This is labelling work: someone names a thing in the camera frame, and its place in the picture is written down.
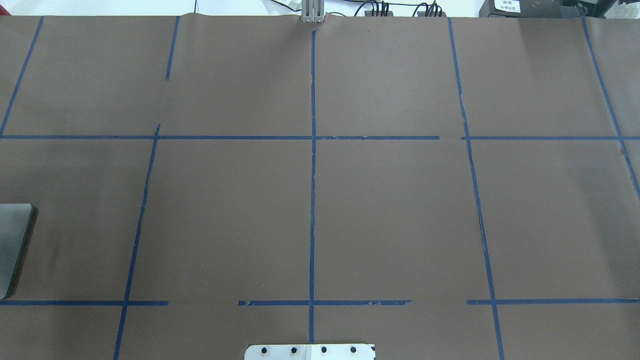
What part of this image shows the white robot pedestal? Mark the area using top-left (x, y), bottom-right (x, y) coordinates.
top-left (244, 343), bottom-right (377, 360)

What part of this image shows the black box device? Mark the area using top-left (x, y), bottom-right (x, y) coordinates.
top-left (478, 0), bottom-right (583, 19)

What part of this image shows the brown paper table cover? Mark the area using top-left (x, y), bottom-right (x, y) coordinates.
top-left (1, 14), bottom-right (639, 360)

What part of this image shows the aluminium frame post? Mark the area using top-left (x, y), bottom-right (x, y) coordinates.
top-left (300, 0), bottom-right (326, 23)

